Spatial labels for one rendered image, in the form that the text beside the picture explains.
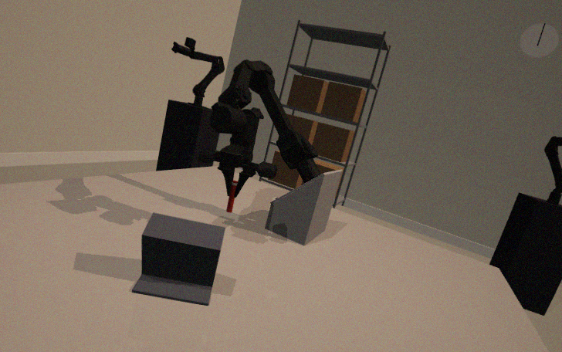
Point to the red peg with white band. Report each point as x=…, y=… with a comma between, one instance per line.
x=231, y=196

